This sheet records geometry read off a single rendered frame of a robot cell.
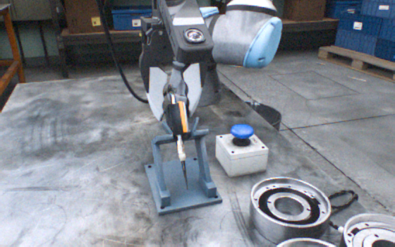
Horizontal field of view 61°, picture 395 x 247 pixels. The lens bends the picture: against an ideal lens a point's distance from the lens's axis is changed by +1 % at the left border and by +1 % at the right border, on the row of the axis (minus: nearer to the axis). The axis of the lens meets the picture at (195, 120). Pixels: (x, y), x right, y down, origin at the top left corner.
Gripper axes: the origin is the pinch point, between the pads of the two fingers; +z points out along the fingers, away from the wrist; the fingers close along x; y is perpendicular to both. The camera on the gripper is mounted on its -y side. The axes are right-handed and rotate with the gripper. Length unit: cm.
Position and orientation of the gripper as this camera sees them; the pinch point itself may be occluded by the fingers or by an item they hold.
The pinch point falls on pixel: (175, 113)
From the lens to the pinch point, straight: 51.8
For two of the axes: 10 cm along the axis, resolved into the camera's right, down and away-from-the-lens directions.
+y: -2.9, -4.1, 8.6
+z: 0.0, 9.0, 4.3
